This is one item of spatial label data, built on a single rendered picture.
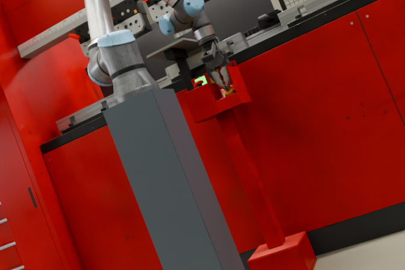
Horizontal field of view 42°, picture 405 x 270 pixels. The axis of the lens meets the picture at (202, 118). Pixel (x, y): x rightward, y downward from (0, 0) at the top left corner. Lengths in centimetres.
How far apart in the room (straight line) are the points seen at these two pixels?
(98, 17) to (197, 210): 74
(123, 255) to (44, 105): 88
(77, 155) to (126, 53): 98
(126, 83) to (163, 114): 16
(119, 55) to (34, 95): 119
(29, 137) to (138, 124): 112
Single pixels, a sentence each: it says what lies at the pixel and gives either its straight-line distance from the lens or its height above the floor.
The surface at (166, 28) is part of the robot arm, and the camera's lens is 195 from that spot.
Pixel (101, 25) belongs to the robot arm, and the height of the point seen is 107.
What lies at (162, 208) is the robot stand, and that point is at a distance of 160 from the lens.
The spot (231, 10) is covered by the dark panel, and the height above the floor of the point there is 120.
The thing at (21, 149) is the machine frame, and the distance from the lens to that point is 261.
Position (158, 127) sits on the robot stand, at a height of 66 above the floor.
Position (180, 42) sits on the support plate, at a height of 99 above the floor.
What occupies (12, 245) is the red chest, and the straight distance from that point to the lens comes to 323.
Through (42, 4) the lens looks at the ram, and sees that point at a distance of 279.
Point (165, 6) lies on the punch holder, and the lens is 243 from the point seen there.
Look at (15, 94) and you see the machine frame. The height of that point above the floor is 114.
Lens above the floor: 53
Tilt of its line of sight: 4 degrees up
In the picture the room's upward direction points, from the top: 22 degrees counter-clockwise
